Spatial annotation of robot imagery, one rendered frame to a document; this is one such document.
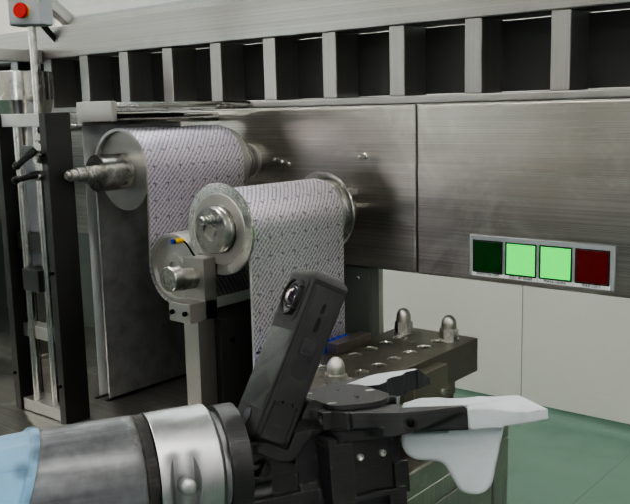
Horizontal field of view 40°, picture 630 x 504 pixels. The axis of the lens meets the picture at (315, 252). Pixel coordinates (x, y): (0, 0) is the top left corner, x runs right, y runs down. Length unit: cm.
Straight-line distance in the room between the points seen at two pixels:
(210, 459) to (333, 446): 8
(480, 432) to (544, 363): 359
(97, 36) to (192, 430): 171
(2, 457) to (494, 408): 29
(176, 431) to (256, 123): 129
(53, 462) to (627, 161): 104
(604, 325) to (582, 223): 260
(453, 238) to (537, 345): 265
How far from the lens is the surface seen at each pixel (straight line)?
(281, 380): 54
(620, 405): 406
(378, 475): 57
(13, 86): 195
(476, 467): 57
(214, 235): 137
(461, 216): 150
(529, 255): 144
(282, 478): 57
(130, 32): 207
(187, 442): 52
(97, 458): 52
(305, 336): 55
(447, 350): 148
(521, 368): 421
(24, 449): 52
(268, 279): 139
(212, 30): 187
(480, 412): 55
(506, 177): 145
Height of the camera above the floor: 143
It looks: 9 degrees down
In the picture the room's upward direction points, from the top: 1 degrees counter-clockwise
